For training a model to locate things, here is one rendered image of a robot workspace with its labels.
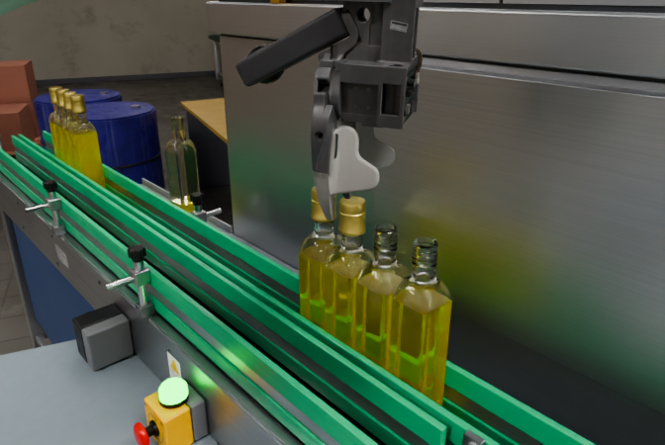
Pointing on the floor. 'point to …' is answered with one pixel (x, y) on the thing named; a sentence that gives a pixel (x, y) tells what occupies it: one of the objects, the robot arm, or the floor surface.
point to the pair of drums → (117, 133)
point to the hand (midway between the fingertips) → (332, 196)
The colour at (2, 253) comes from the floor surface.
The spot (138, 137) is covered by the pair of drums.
